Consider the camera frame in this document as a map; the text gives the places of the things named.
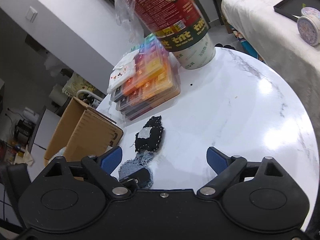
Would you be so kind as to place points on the white kitchen cabinet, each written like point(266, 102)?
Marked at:
point(47, 130)

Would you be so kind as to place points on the black tray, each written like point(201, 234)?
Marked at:
point(287, 3)

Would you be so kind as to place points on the frayed denim cloth patch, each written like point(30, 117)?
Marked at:
point(140, 160)

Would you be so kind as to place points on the yellow snack bag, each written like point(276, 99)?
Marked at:
point(75, 85)

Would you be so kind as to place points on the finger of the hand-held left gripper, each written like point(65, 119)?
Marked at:
point(140, 176)

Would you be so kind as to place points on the white wall switch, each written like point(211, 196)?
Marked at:
point(31, 13)

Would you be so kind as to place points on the black stitched cloth patch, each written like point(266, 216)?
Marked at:
point(152, 135)

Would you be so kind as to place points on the blue printed box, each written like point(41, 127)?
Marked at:
point(248, 46)

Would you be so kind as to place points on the dark bottle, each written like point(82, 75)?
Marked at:
point(93, 101)

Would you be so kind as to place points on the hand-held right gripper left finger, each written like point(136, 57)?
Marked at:
point(112, 158)

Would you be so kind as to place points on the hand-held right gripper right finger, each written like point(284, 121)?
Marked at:
point(215, 161)

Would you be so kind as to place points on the white kettle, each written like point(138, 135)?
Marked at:
point(30, 115)

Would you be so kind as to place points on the white blanket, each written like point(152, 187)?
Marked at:
point(262, 30)

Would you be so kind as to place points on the cardboard box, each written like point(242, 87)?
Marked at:
point(95, 130)

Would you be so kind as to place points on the bagged red paper cups stack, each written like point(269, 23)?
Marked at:
point(175, 17)

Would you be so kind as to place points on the beige cloth bag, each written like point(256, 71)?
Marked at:
point(24, 157)

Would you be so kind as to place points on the stack of colourful organizer boxes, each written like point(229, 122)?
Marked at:
point(150, 80)

